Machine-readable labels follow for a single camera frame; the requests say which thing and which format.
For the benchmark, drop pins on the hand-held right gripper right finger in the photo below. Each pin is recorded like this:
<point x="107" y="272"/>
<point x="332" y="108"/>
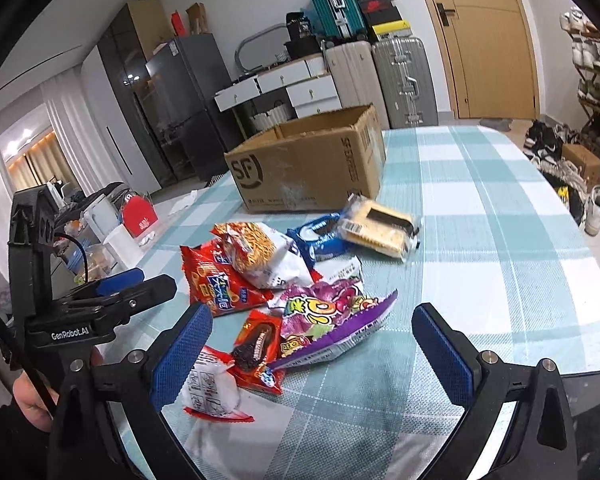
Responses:
<point x="445" y="355"/>

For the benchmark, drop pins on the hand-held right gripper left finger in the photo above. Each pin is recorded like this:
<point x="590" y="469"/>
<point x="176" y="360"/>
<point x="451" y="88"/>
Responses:
<point x="180" y="355"/>

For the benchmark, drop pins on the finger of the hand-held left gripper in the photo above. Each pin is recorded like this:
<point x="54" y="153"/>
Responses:
<point x="145" y="292"/>
<point x="120" y="280"/>

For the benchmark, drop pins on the white and red packet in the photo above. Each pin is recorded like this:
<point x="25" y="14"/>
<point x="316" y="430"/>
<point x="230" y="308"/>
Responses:
<point x="210" y="385"/>

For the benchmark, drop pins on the red snack packet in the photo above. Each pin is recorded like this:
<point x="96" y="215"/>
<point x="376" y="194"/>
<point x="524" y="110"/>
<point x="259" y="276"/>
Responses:
<point x="215" y="280"/>

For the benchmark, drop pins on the red chocolate pie packet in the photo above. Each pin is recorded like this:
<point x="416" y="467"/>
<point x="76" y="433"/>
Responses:
<point x="255" y="345"/>

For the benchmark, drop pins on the purple candy packet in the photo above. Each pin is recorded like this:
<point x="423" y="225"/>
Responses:
<point x="320" y="320"/>

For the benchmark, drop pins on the white snack packet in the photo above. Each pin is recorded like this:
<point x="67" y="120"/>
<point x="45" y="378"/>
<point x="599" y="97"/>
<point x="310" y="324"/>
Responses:
<point x="342" y="270"/>

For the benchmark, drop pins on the clear cracker packet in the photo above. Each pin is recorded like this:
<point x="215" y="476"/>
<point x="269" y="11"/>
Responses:
<point x="375" y="225"/>

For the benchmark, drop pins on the blue cookie packet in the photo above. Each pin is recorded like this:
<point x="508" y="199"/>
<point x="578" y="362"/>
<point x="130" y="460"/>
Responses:
<point x="315" y="240"/>

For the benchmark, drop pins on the brown cardboard box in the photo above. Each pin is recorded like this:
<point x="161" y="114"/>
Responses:
<point x="300" y="170"/>

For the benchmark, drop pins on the person's left hand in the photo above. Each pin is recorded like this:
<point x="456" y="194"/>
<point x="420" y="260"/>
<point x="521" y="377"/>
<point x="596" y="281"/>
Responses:
<point x="30" y="400"/>

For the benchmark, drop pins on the white plastic container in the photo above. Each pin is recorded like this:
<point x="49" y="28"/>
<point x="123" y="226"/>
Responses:
<point x="122" y="250"/>

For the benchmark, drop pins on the red gift bag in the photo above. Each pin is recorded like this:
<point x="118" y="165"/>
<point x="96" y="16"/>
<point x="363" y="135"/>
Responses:
<point x="139" y="215"/>

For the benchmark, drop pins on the white curtain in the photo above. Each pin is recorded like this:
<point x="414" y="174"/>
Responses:
<point x="80" y="125"/>

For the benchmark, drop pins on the dark tall cabinet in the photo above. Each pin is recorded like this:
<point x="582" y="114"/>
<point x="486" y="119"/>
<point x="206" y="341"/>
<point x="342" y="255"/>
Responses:
<point x="125" y="100"/>

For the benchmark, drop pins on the dark grey fridge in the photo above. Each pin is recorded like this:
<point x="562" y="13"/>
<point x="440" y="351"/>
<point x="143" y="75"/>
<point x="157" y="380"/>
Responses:
<point x="190" y="100"/>

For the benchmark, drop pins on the woven laundry basket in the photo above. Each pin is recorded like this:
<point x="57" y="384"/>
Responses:
<point x="267" y="119"/>

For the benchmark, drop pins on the pile of loose shoes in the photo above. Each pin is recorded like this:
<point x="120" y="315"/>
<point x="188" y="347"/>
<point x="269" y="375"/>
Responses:
<point x="550" y="150"/>

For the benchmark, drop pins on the small cardboard box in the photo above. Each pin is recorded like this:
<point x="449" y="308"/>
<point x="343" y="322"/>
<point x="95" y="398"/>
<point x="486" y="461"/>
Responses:
<point x="582" y="162"/>

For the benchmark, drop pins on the white drawer cabinet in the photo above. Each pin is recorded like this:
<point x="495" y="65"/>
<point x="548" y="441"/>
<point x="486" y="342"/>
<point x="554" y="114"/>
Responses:
<point x="305" y="92"/>

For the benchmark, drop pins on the small red paper bag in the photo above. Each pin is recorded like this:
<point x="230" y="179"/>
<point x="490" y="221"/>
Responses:
<point x="178" y="24"/>

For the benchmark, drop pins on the brown paper bag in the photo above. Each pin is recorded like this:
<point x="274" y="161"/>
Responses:
<point x="196" y="19"/>

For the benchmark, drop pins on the grey suitcase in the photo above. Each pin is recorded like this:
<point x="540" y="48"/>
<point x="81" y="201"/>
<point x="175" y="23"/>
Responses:
<point x="405" y="80"/>

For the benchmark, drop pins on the beige suitcase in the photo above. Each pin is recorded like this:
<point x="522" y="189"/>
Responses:
<point x="350" y="80"/>

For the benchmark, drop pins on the wooden door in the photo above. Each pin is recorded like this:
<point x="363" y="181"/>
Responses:
<point x="480" y="60"/>

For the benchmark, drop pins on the black bag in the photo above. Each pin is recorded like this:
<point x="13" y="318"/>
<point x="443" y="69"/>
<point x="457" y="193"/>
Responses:
<point x="300" y="30"/>

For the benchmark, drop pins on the wooden shoe rack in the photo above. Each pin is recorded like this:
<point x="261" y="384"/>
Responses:
<point x="595" y="75"/>

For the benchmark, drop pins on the yellow and black box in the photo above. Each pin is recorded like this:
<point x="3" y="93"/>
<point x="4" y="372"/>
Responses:
<point x="390" y="30"/>

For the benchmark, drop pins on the teal suitcase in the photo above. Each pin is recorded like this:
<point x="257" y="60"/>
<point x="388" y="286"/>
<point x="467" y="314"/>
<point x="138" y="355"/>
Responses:
<point x="330" y="0"/>

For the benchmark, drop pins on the red and black shoe box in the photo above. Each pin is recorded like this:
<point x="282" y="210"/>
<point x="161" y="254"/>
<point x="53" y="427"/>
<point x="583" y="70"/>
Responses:
<point x="377" y="11"/>

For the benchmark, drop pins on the grey metal frame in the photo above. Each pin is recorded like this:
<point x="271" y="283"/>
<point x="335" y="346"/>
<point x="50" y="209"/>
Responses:
<point x="245" y="42"/>

